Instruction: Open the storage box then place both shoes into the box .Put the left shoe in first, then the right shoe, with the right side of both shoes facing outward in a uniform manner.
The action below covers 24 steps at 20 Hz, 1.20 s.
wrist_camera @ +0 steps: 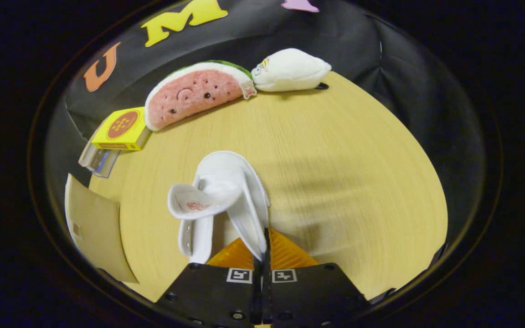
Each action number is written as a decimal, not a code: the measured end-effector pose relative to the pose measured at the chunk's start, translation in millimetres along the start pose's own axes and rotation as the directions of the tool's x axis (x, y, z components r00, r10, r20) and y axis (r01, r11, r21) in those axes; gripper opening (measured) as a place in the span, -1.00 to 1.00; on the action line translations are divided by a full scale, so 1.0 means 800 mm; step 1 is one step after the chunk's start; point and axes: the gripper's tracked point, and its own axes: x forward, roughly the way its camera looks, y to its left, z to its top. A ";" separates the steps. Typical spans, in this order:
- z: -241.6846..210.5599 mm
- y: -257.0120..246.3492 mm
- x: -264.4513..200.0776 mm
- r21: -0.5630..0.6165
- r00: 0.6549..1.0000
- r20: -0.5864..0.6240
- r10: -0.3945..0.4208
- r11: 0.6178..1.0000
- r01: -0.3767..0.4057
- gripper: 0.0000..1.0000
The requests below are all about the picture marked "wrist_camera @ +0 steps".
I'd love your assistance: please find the white canvas shoe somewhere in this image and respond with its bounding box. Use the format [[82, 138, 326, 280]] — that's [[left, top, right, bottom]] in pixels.
[[167, 151, 270, 265]]

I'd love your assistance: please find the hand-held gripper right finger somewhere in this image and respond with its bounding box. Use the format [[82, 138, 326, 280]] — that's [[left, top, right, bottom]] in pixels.
[[262, 228, 371, 328]]

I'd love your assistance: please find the yellow book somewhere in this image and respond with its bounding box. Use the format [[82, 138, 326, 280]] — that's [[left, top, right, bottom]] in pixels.
[[91, 107, 152, 151]]

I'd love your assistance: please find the white plush toy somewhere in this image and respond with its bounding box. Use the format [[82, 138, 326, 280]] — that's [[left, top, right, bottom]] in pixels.
[[251, 48, 332, 93]]

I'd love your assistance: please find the watermelon slice plush toy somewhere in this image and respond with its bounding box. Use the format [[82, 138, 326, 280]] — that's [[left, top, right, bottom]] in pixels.
[[144, 60, 258, 132]]

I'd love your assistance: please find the beige cardboard storage box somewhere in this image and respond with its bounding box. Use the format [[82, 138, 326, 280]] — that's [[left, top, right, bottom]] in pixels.
[[65, 174, 139, 284]]

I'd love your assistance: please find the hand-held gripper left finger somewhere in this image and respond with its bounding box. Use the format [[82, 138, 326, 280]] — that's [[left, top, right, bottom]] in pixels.
[[155, 237, 263, 328]]

